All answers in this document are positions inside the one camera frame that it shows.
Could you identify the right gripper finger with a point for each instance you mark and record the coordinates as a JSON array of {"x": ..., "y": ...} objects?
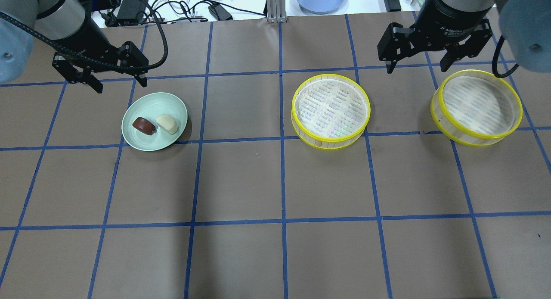
[
  {"x": 390, "y": 66},
  {"x": 450, "y": 57}
]

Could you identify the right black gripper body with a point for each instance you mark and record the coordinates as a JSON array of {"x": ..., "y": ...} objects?
[{"x": 453, "y": 20}]

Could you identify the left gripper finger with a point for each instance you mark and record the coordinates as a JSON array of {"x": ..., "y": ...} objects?
[
  {"x": 94, "y": 83},
  {"x": 141, "y": 79}
]

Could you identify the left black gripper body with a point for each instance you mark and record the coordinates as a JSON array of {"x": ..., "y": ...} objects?
[{"x": 84, "y": 44}]

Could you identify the white steamed bun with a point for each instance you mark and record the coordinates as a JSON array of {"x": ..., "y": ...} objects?
[{"x": 167, "y": 123}]

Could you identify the yellow bamboo steamer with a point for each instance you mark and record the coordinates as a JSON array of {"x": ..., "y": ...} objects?
[
  {"x": 330, "y": 112},
  {"x": 475, "y": 108}
]

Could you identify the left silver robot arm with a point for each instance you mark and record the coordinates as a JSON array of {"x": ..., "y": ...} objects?
[{"x": 65, "y": 23}]

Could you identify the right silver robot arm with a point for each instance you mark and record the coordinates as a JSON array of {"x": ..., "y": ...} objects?
[{"x": 525, "y": 37}]

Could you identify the light green plate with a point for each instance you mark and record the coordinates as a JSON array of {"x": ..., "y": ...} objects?
[{"x": 150, "y": 107}]

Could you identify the brown steamed bun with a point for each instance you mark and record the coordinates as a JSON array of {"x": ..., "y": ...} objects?
[{"x": 144, "y": 126}]

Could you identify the black power adapter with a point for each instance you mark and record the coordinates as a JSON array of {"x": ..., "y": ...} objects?
[{"x": 392, "y": 5}]

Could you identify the aluminium frame post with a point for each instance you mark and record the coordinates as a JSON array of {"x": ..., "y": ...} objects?
[{"x": 276, "y": 11}]

